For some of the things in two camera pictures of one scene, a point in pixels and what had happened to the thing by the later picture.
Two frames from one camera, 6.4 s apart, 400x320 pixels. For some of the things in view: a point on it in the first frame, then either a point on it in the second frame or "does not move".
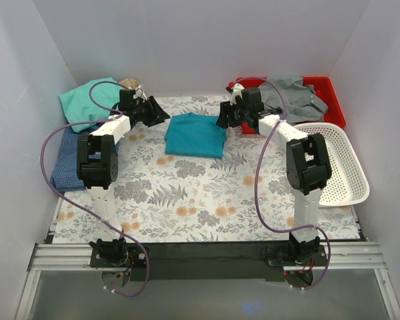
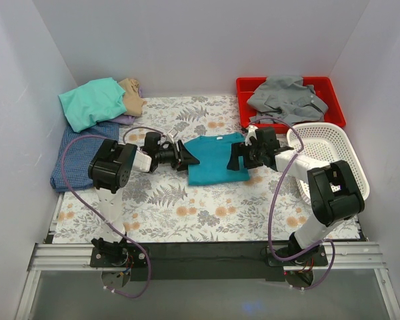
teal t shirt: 195,135 → 212,152
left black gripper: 150,111 → 180,155
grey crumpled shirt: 297,101 does not move
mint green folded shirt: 91,103 does not move
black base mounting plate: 147,262 does not move
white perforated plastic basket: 349,183 does not move
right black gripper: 229,114 → 245,157
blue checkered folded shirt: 65,176 does not move
